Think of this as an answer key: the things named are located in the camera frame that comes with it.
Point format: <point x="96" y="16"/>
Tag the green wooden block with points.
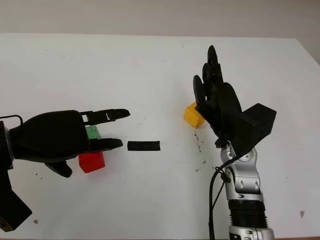
<point x="93" y="132"/>

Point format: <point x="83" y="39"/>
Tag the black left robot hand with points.
<point x="50" y="135"/>

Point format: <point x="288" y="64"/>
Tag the yellow wooden block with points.
<point x="192" y="117"/>

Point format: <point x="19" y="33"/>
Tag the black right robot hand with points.
<point x="225" y="107"/>

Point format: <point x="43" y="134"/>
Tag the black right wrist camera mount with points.
<point x="257" y="125"/>

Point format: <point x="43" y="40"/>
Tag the black tape strip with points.
<point x="143" y="146"/>

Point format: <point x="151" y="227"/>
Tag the red wooden block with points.
<point x="91" y="162"/>

